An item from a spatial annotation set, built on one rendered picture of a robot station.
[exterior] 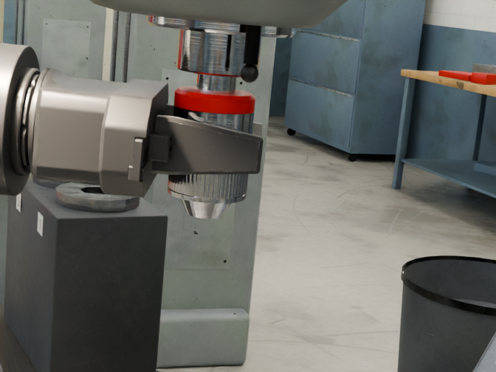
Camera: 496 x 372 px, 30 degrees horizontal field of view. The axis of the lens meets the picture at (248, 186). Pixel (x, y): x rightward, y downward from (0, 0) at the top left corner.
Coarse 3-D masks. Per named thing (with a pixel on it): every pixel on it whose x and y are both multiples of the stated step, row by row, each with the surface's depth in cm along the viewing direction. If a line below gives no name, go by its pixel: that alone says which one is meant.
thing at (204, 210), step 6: (186, 204) 54; (192, 204) 54; (198, 204) 54; (204, 204) 54; (210, 204) 54; (216, 204) 54; (222, 204) 54; (228, 204) 54; (186, 210) 55; (192, 210) 54; (198, 210) 54; (204, 210) 54; (210, 210) 54; (216, 210) 54; (222, 210) 54; (198, 216) 54; (204, 216) 54; (210, 216) 54; (216, 216) 54; (222, 216) 55
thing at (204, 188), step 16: (176, 112) 53; (192, 112) 52; (240, 128) 52; (176, 176) 53; (192, 176) 53; (208, 176) 52; (224, 176) 53; (240, 176) 53; (176, 192) 53; (192, 192) 53; (208, 192) 53; (224, 192) 53; (240, 192) 54
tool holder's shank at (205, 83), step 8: (200, 80) 53; (208, 80) 53; (216, 80) 52; (224, 80) 53; (232, 80) 53; (200, 88) 53; (208, 88) 53; (216, 88) 53; (224, 88) 53; (232, 88) 53
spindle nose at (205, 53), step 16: (192, 32) 51; (208, 32) 51; (192, 48) 51; (208, 48) 51; (224, 48) 51; (240, 48) 51; (176, 64) 53; (192, 64) 51; (208, 64) 51; (224, 64) 51; (240, 64) 51
